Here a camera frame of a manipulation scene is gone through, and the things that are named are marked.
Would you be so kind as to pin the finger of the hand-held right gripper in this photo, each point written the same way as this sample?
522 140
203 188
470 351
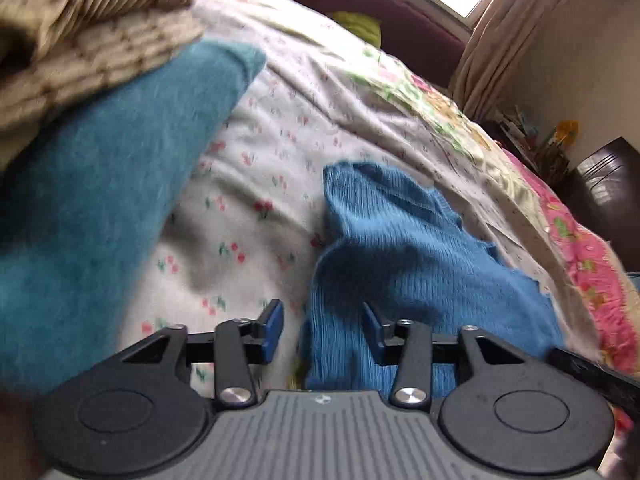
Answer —
595 375

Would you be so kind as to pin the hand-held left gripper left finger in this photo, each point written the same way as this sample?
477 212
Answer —
272 330

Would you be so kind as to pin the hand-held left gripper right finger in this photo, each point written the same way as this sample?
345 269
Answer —
374 332

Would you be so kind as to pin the blue striped knit sweater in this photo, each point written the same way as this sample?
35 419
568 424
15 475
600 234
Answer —
400 260

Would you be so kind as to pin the blue pillow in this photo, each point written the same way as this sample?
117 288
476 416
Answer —
634 280

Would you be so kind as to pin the pink and cream floral quilt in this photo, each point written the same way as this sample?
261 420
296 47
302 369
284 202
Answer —
575 240

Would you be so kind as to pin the cherry print bedsheet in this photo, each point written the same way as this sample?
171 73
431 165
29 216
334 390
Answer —
260 160

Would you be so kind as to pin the teal fuzzy sweater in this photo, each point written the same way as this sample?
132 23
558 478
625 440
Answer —
100 210

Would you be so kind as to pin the cluttered side table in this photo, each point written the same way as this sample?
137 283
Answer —
530 145

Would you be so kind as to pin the yellow artificial flowers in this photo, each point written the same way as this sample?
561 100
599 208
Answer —
564 132

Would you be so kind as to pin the green cloth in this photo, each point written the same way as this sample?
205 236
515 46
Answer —
357 27

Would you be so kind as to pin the beige curtain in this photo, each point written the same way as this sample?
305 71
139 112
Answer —
510 45

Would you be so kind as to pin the maroon upholstered headboard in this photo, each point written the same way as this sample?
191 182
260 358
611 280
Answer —
410 15

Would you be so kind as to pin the beige checked garment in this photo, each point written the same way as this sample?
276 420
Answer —
90 35

